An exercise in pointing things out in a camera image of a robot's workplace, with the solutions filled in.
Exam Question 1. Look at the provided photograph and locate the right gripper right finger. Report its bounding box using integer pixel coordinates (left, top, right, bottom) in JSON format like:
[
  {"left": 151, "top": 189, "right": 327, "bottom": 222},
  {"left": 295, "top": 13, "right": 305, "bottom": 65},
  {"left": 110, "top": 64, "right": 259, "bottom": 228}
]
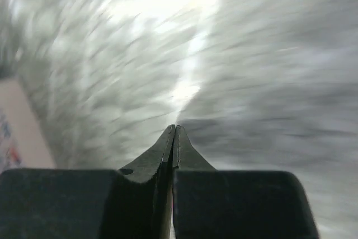
[{"left": 173, "top": 126, "right": 319, "bottom": 239}]

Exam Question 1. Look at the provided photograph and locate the Little Women paperback book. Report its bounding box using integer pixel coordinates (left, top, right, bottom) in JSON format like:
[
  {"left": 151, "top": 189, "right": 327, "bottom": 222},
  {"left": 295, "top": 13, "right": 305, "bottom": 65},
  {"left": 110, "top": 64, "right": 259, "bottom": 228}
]
[{"left": 1, "top": 78, "right": 55, "bottom": 172}]

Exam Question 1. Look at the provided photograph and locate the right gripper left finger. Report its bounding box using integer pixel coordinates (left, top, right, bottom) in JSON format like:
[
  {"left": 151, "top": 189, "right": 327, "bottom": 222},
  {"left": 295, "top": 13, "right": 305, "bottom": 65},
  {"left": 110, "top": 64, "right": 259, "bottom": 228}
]
[{"left": 1, "top": 125, "right": 175, "bottom": 238}]

